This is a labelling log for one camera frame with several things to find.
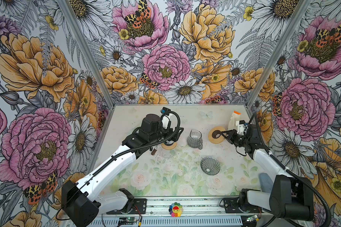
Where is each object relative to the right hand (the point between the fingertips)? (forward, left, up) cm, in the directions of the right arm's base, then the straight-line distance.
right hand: (221, 136), depth 85 cm
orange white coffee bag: (+19, -16, -6) cm, 26 cm away
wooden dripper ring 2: (-5, +31, -3) cm, 31 cm away
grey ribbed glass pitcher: (+2, +15, -7) cm, 16 cm away
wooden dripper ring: (+3, +2, -3) cm, 5 cm away
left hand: (-3, +27, +12) cm, 30 cm away
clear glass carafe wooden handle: (-4, +40, -9) cm, 42 cm away
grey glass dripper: (-13, +7, -11) cm, 18 cm away
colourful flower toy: (-35, +28, -12) cm, 46 cm away
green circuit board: (-38, +50, -14) cm, 64 cm away
